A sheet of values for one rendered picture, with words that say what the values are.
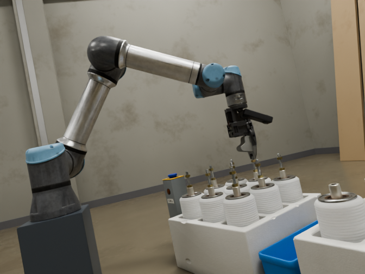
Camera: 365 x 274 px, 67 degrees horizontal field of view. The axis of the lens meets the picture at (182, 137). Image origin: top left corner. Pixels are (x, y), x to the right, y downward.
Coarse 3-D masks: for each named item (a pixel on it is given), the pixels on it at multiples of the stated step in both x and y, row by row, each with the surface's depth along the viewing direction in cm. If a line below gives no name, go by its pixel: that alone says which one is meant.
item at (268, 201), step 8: (256, 192) 86; (264, 192) 84; (272, 192) 85; (256, 200) 86; (264, 200) 85; (272, 200) 84; (280, 200) 86; (264, 208) 85; (272, 208) 84; (280, 208) 85
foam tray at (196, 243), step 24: (264, 216) 82; (288, 216) 82; (312, 216) 89; (192, 240) 91; (216, 240) 81; (240, 240) 73; (264, 240) 75; (192, 264) 93; (216, 264) 83; (240, 264) 74
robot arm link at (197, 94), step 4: (192, 84) 107; (196, 88) 103; (200, 88) 101; (220, 88) 104; (196, 92) 103; (200, 92) 103; (204, 92) 102; (208, 92) 100; (212, 92) 101; (216, 92) 105; (220, 92) 105; (196, 96) 105; (200, 96) 105; (204, 96) 106; (208, 96) 107
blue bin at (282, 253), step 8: (312, 224) 84; (296, 232) 80; (280, 240) 76; (288, 240) 77; (272, 248) 74; (280, 248) 75; (288, 248) 77; (264, 256) 69; (272, 256) 73; (280, 256) 75; (288, 256) 76; (296, 256) 78; (264, 264) 70; (272, 264) 68; (280, 264) 65; (288, 264) 63; (296, 264) 63; (272, 272) 68; (280, 272) 66; (288, 272) 64; (296, 272) 63
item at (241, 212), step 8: (224, 200) 82; (232, 200) 79; (240, 200) 78; (248, 200) 78; (224, 208) 82; (232, 208) 78; (240, 208) 78; (248, 208) 78; (256, 208) 81; (232, 216) 79; (240, 216) 78; (248, 216) 78; (256, 216) 79; (232, 224) 79; (240, 224) 78; (248, 224) 77
